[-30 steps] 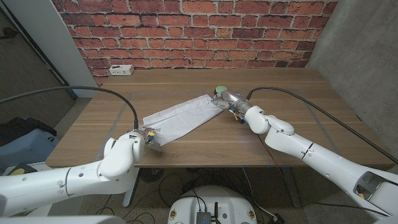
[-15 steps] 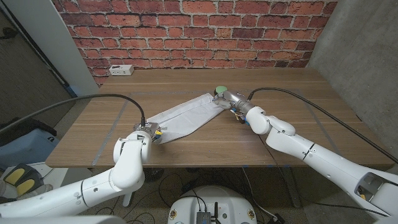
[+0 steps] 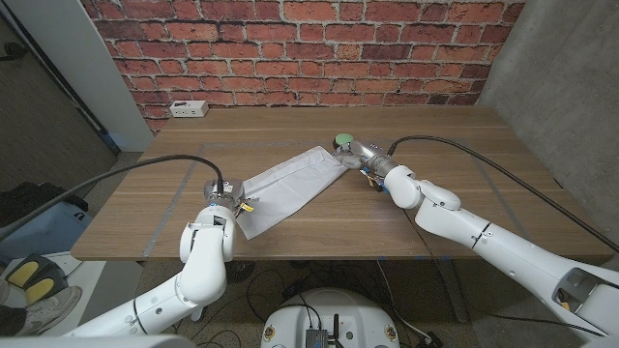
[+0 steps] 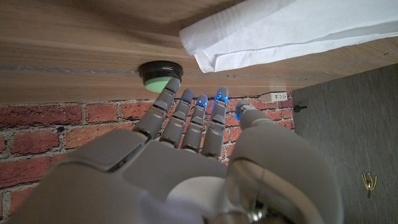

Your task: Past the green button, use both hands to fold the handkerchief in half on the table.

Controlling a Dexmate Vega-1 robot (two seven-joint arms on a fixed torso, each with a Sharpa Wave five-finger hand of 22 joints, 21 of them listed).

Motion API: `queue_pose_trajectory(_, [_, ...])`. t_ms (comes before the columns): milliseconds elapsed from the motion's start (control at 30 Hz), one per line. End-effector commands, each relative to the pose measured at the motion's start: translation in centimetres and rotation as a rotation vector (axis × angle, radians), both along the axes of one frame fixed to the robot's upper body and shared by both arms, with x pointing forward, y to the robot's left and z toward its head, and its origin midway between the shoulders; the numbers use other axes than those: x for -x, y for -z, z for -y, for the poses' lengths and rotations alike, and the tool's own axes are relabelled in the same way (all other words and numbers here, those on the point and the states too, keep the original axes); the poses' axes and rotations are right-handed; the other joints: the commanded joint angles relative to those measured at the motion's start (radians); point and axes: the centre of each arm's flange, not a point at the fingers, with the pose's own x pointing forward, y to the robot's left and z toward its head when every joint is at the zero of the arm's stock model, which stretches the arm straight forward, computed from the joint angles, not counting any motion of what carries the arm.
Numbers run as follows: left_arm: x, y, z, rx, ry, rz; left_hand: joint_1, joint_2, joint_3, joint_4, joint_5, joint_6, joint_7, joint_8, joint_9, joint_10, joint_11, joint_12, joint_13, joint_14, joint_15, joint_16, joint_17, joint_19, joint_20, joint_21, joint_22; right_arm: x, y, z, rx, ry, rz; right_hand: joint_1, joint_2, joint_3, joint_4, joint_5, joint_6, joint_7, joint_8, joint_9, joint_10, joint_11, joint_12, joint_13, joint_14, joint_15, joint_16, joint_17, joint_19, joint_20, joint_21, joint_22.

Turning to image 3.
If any black floor fan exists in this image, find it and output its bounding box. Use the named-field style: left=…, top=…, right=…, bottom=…
left=224, top=260, right=256, bottom=284

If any yellow black foot pedal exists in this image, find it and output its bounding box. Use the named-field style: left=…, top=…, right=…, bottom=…
left=4, top=253, right=70, bottom=305

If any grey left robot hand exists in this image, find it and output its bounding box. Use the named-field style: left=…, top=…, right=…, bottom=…
left=202, top=177, right=260, bottom=214

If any grey sneaker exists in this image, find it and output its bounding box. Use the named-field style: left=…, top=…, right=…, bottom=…
left=14, top=284, right=83, bottom=337

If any green button black base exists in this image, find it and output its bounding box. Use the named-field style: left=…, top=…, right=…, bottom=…
left=332, top=132, right=356, bottom=151

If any black cloth bag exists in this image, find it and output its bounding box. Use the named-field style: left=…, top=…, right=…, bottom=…
left=0, top=182, right=90, bottom=228

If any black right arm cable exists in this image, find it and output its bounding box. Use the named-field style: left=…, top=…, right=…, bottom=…
left=386, top=134, right=619, bottom=255

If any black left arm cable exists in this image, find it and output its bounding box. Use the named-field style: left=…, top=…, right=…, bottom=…
left=0, top=154, right=225, bottom=243

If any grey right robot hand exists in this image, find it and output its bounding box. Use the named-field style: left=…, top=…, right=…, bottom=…
left=332, top=139, right=400, bottom=178

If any white pillar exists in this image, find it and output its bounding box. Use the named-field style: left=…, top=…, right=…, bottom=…
left=4, top=0, right=156, bottom=154

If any white power strip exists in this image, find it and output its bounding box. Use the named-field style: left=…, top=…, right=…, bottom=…
left=168, top=100, right=210, bottom=119

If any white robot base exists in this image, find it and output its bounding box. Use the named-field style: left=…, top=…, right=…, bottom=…
left=259, top=288, right=401, bottom=348

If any blue storage bin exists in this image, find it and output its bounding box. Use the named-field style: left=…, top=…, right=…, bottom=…
left=0, top=199, right=93, bottom=265

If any red brick print backdrop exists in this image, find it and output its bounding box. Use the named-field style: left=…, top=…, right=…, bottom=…
left=79, top=0, right=528, bottom=134

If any white handkerchief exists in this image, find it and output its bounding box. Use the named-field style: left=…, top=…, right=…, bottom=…
left=235, top=145, right=349, bottom=241

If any black power adapter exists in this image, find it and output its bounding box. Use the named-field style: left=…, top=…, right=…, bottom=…
left=415, top=330, right=444, bottom=348

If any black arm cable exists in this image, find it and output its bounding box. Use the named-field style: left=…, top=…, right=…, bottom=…
left=0, top=154, right=225, bottom=243
left=386, top=134, right=619, bottom=255

